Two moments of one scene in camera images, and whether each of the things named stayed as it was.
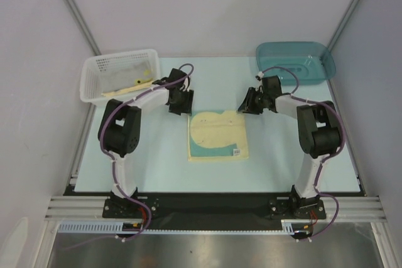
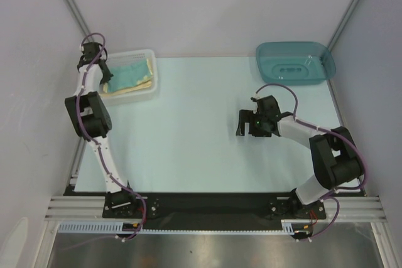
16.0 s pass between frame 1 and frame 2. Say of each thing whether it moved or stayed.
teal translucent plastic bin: stayed
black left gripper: moved
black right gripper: moved
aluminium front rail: stayed
